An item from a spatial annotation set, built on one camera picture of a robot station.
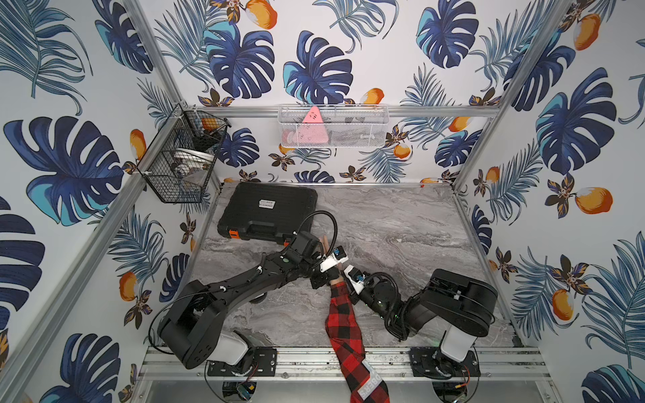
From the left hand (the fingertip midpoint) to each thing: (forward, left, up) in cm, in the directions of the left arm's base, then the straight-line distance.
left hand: (334, 267), depth 83 cm
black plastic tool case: (+27, +31, -7) cm, 42 cm away
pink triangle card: (+41, +11, +24) cm, 49 cm away
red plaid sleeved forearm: (-16, -4, -7) cm, 18 cm away
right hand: (+1, -4, -3) cm, 5 cm away
